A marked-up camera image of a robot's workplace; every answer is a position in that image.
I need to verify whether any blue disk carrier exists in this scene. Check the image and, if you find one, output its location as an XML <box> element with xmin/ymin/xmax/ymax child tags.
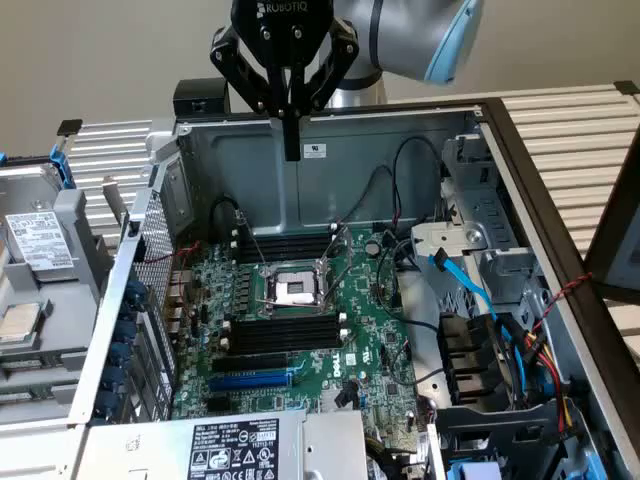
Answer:
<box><xmin>0</xmin><ymin>143</ymin><xmax>77</xmax><ymax>194</ymax></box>

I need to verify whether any short black expansion slot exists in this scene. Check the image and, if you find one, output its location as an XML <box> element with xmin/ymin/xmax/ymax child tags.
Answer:
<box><xmin>206</xmin><ymin>396</ymin><xmax>240</xmax><ymax>415</ymax></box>

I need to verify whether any thin metal locking lever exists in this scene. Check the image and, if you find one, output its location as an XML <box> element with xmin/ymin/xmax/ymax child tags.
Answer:
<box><xmin>323</xmin><ymin>258</ymin><xmax>353</xmax><ymax>307</ymax></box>
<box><xmin>236</xmin><ymin>211</ymin><xmax>270</xmax><ymax>266</ymax></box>

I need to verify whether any long black expansion slot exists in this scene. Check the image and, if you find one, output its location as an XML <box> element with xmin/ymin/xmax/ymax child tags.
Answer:
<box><xmin>211</xmin><ymin>351</ymin><xmax>292</xmax><ymax>375</ymax></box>

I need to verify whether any silver bay latch bracket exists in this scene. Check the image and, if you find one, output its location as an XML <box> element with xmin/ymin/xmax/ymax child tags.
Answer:
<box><xmin>409</xmin><ymin>222</ymin><xmax>490</xmax><ymax>257</ymax></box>

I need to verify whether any green motherboard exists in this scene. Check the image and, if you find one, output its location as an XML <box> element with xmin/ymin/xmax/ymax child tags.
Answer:
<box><xmin>172</xmin><ymin>227</ymin><xmax>436</xmax><ymax>446</ymax></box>

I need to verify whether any silver CPU chip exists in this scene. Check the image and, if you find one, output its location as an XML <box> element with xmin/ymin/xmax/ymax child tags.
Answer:
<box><xmin>0</xmin><ymin>301</ymin><xmax>45</xmax><ymax>347</ymax></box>

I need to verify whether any metal disk bay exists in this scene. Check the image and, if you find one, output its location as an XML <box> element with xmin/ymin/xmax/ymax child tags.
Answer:
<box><xmin>439</xmin><ymin>130</ymin><xmax>549</xmax><ymax>326</ymax></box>

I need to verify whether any open grey black PC case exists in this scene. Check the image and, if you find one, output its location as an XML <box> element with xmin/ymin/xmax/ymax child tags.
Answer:
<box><xmin>67</xmin><ymin>96</ymin><xmax>640</xmax><ymax>480</ymax></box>

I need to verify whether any metal socket cover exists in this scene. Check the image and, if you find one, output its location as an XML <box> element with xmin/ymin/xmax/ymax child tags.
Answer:
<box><xmin>319</xmin><ymin>222</ymin><xmax>354</xmax><ymax>311</ymax></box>

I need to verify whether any black plug connector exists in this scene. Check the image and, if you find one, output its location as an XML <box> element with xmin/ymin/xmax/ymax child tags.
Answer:
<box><xmin>333</xmin><ymin>383</ymin><xmax>360</xmax><ymax>410</ymax></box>

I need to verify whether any grey plastic case latch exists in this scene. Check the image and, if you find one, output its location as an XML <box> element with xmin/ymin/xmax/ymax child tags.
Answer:
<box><xmin>144</xmin><ymin>130</ymin><xmax>181</xmax><ymax>169</ymax></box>

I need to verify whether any grey parts rack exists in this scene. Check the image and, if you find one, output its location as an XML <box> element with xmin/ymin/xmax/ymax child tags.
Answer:
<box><xmin>0</xmin><ymin>187</ymin><xmax>132</xmax><ymax>409</ymax></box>

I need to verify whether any silver rear port block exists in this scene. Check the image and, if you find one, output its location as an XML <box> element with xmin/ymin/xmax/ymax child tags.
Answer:
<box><xmin>163</xmin><ymin>269</ymin><xmax>195</xmax><ymax>335</ymax></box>

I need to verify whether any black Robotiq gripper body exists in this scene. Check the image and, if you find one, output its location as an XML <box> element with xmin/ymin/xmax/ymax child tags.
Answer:
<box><xmin>229</xmin><ymin>0</ymin><xmax>335</xmax><ymax>69</ymax></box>

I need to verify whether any blue flat disk wire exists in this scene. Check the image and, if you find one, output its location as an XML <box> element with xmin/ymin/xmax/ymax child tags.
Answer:
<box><xmin>428</xmin><ymin>247</ymin><xmax>529</xmax><ymax>401</ymax></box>

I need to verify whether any black box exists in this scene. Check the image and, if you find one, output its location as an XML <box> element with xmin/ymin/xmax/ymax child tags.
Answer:
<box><xmin>173</xmin><ymin>78</ymin><xmax>232</xmax><ymax>117</ymax></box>

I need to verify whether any silver hard disk white label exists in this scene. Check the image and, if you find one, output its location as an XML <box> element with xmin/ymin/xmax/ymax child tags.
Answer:
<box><xmin>0</xmin><ymin>162</ymin><xmax>84</xmax><ymax>281</ymax></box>

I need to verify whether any black RAM slot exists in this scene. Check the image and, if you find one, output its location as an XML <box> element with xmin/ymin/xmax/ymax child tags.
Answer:
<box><xmin>233</xmin><ymin>249</ymin><xmax>335</xmax><ymax>265</ymax></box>
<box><xmin>221</xmin><ymin>339</ymin><xmax>350</xmax><ymax>357</ymax></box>
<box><xmin>223</xmin><ymin>313</ymin><xmax>349</xmax><ymax>331</ymax></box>
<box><xmin>231</xmin><ymin>227</ymin><xmax>337</xmax><ymax>242</ymax></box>
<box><xmin>231</xmin><ymin>234</ymin><xmax>337</xmax><ymax>250</ymax></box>
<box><xmin>232</xmin><ymin>242</ymin><xmax>336</xmax><ymax>257</ymax></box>
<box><xmin>223</xmin><ymin>322</ymin><xmax>349</xmax><ymax>340</ymax></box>
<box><xmin>222</xmin><ymin>330</ymin><xmax>350</xmax><ymax>348</ymax></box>

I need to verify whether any grey power supply unit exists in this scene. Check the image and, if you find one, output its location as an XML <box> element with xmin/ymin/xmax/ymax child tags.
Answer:
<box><xmin>74</xmin><ymin>408</ymin><xmax>370</xmax><ymax>480</ymax></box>

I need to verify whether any black plastic disk bracket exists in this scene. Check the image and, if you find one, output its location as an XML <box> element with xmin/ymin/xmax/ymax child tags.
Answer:
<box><xmin>428</xmin><ymin>399</ymin><xmax>594</xmax><ymax>480</ymax></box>

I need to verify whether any thin red wire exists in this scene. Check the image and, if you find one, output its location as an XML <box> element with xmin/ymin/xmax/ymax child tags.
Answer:
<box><xmin>133</xmin><ymin>241</ymin><xmax>202</xmax><ymax>266</ymax></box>

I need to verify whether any red yellow black wire harness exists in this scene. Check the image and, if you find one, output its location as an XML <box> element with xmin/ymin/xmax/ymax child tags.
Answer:
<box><xmin>499</xmin><ymin>319</ymin><xmax>581</xmax><ymax>444</ymax></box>

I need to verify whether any silver CPU socket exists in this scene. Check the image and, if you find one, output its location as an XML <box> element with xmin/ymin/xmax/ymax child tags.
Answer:
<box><xmin>254</xmin><ymin>262</ymin><xmax>326</xmax><ymax>314</ymax></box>

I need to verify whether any blue card retention clip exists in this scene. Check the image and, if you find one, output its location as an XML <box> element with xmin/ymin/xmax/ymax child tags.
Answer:
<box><xmin>101</xmin><ymin>369</ymin><xmax>125</xmax><ymax>396</ymax></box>
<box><xmin>108</xmin><ymin>342</ymin><xmax>132</xmax><ymax>369</ymax></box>
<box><xmin>123</xmin><ymin>279</ymin><xmax>147</xmax><ymax>307</ymax></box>
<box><xmin>94</xmin><ymin>392</ymin><xmax>119</xmax><ymax>420</ymax></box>
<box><xmin>116</xmin><ymin>313</ymin><xmax>140</xmax><ymax>341</ymax></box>

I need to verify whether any dark framed panel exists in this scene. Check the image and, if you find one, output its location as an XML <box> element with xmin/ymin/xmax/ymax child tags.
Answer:
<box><xmin>583</xmin><ymin>134</ymin><xmax>640</xmax><ymax>304</ymax></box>

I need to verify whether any blue plastic tab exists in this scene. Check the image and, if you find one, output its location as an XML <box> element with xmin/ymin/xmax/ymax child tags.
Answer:
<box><xmin>446</xmin><ymin>459</ymin><xmax>502</xmax><ymax>480</ymax></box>

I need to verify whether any red black twisted wire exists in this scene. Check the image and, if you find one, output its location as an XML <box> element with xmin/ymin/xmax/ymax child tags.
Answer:
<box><xmin>529</xmin><ymin>271</ymin><xmax>595</xmax><ymax>336</ymax></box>

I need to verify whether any blue expansion slot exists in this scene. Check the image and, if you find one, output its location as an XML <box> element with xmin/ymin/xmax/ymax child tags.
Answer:
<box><xmin>207</xmin><ymin>371</ymin><xmax>295</xmax><ymax>395</ymax></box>

